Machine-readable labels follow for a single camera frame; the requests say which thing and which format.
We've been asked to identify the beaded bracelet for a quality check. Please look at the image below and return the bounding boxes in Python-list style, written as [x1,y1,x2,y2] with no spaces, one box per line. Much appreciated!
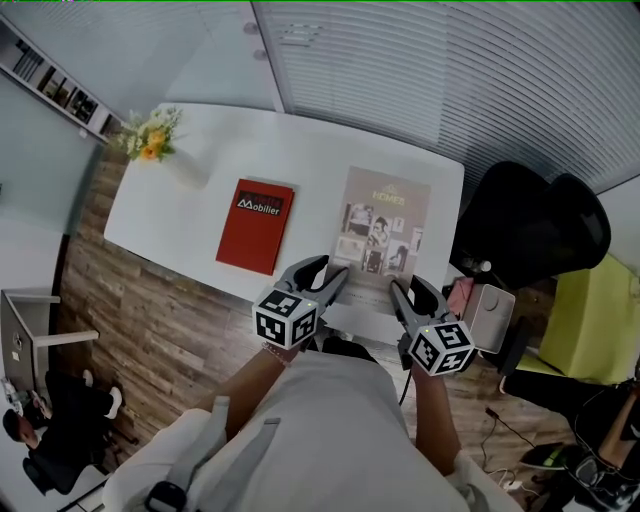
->
[261,341,292,369]

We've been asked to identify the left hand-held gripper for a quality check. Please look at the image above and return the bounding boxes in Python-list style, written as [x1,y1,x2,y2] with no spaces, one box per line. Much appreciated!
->
[252,253,351,351]

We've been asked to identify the white side desk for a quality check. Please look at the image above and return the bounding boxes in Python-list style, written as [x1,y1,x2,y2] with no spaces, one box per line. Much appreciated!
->
[0,288,100,397]

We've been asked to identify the grey chest harness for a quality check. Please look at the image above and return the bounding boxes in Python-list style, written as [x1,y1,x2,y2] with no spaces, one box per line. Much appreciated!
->
[169,395,282,512]

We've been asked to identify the person's black trousers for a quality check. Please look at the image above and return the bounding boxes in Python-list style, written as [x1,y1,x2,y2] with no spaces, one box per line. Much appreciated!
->
[319,335,379,367]

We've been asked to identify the grey Homes magazine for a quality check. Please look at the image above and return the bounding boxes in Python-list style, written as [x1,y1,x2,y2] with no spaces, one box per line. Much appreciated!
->
[329,165,432,314]

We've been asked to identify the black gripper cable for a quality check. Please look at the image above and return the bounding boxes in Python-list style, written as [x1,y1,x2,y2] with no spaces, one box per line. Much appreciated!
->
[397,367,417,407]

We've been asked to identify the white charger cable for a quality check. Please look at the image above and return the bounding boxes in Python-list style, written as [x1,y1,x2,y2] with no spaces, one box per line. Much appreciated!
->
[482,467,542,495]

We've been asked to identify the person's right forearm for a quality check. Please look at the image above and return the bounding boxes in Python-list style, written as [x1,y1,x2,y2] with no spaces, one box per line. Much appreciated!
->
[412,369,462,477]

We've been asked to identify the person's left forearm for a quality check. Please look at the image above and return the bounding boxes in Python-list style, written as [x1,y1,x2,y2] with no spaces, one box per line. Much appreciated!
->
[197,344,301,442]

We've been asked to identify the black chest device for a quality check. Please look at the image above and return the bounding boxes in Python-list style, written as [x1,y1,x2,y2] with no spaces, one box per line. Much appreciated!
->
[144,480,189,512]

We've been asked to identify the person's white shirt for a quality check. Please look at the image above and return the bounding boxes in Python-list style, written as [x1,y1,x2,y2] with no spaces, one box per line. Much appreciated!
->
[102,349,526,512]

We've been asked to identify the black office chair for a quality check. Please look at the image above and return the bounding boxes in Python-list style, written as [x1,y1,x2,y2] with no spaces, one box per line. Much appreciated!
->
[449,160,613,292]

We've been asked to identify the white vase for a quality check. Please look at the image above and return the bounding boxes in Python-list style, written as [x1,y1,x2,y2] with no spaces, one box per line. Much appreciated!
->
[167,149,209,191]

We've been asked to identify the yellow-green tablecloth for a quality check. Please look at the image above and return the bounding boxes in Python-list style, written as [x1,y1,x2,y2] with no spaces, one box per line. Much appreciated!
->
[539,253,640,386]

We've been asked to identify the black green sneaker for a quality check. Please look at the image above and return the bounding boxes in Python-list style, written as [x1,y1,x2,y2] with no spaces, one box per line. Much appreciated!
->
[519,441,577,472]

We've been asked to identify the white window blinds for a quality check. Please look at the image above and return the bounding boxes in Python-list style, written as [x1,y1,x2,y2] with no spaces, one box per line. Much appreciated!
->
[0,0,640,195]

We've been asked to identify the pink item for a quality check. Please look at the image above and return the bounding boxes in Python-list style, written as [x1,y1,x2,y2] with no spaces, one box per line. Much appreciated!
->
[447,277,474,314]

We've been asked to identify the frosted glass door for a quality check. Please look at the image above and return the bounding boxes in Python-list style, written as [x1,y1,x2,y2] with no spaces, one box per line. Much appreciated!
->
[0,79,106,236]

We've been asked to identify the yellow flower bouquet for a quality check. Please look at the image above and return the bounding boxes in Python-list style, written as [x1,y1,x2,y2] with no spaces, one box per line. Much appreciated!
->
[112,107,184,164]

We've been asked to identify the black floor cable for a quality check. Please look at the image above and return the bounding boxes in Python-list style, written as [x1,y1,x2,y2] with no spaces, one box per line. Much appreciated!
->
[482,405,532,447]

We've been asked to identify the white rectangular box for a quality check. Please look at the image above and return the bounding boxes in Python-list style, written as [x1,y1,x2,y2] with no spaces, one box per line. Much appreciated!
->
[462,283,517,354]

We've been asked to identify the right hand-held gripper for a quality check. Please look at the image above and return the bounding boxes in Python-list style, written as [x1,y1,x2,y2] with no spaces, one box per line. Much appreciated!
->
[388,274,477,377]

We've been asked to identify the red book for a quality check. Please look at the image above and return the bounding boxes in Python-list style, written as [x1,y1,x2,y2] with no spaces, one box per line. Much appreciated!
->
[215,178,296,277]

